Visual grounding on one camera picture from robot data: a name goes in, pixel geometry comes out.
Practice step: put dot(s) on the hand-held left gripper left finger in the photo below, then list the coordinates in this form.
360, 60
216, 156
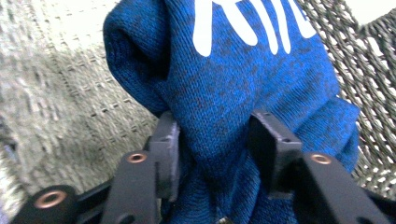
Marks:
137, 186

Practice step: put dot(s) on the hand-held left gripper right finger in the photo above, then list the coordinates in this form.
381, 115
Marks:
327, 193

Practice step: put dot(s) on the green woven basket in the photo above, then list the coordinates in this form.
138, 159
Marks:
62, 93

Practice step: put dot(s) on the blue knit garment white print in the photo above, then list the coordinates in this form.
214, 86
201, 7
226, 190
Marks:
218, 93

